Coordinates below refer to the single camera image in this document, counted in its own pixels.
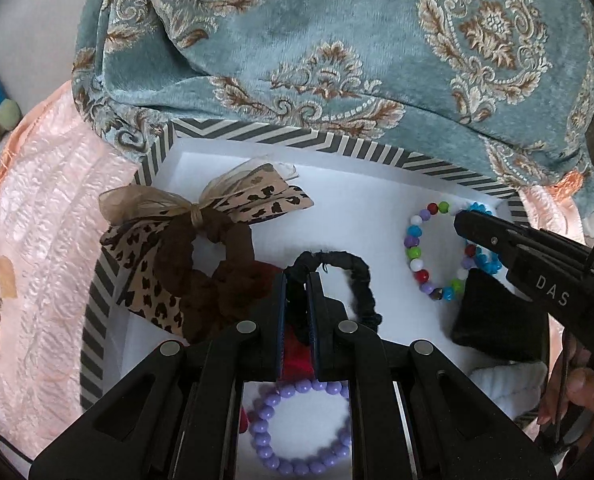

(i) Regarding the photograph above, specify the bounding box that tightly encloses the light blue fluffy headband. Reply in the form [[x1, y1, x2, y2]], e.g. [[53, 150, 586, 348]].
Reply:
[[470, 361, 548, 419]]

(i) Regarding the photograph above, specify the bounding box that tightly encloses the black headband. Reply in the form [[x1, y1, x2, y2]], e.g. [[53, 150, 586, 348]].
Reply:
[[450, 269, 550, 363]]

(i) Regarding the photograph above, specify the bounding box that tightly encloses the purple bead bracelet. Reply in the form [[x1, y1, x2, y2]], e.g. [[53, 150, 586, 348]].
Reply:
[[248, 378, 354, 477]]

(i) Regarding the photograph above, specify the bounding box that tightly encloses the red satin bow clip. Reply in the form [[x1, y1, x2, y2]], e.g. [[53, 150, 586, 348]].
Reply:
[[217, 261, 313, 434]]

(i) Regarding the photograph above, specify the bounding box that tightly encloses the multicolour round bead bracelet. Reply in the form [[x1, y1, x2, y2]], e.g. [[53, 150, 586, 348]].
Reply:
[[402, 200, 478, 302]]

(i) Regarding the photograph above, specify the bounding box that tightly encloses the leopard bow brown scrunchie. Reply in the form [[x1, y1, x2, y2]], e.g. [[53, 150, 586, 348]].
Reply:
[[98, 159, 313, 346]]

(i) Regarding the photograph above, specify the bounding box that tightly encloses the black scrunchie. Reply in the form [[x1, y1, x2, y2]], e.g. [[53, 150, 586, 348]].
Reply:
[[284, 252, 383, 332]]

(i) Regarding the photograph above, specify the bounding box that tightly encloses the striped jewelry tray box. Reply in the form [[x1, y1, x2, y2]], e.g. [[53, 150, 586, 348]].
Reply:
[[78, 116, 553, 480]]

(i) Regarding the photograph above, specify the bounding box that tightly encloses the person's right hand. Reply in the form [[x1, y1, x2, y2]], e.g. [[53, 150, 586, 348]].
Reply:
[[537, 334, 594, 426]]

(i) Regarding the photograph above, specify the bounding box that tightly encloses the teal damask blanket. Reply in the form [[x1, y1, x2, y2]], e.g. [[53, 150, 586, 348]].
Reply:
[[72, 0, 594, 214]]

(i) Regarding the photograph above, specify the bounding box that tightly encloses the pink quilted bedspread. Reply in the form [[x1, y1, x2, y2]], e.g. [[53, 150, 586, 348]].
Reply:
[[0, 84, 135, 456]]

